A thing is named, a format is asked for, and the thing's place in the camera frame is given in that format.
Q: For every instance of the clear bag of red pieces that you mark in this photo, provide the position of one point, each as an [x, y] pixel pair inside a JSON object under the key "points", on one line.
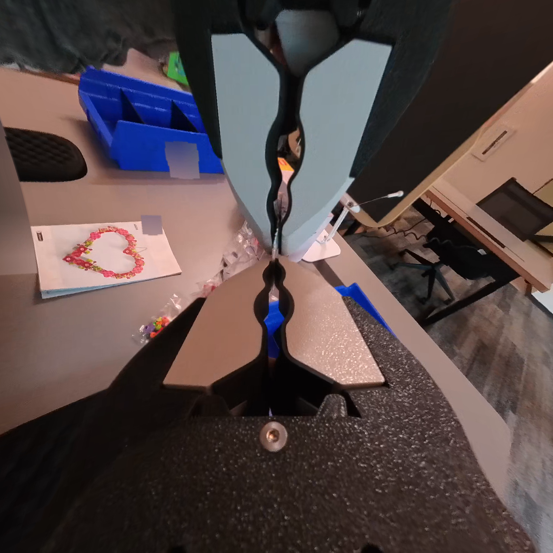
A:
{"points": [[242, 250]]}

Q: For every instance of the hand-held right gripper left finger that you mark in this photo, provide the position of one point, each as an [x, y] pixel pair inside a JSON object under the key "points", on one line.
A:
{"points": [[216, 345]]}

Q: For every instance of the small clear plastic bag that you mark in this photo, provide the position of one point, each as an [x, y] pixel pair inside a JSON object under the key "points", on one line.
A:
{"points": [[157, 322]]}

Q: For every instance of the black wood-framed board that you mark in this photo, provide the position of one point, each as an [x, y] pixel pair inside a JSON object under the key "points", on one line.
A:
{"points": [[453, 86]]}

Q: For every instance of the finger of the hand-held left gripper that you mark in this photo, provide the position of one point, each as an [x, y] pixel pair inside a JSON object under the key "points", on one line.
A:
{"points": [[337, 129], [246, 129]]}

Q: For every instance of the white instruction booklet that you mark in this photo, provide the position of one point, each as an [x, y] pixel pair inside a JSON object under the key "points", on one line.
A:
{"points": [[108, 259]]}

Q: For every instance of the black mesh wrist pad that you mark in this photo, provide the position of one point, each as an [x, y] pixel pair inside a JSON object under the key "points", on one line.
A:
{"points": [[43, 155]]}

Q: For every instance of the blue plastic bin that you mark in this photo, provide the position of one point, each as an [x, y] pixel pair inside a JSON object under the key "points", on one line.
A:
{"points": [[360, 298], [142, 142]]}

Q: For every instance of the green cardboard box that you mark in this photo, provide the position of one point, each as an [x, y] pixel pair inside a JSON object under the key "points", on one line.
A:
{"points": [[177, 69]]}

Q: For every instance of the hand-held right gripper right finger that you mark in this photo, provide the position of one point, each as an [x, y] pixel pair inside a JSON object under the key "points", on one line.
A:
{"points": [[332, 345]]}

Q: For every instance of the black office chair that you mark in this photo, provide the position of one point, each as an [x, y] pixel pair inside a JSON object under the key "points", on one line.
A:
{"points": [[466, 259]]}

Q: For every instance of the brown top office desk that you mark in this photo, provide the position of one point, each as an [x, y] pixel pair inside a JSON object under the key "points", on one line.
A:
{"points": [[497, 242]]}

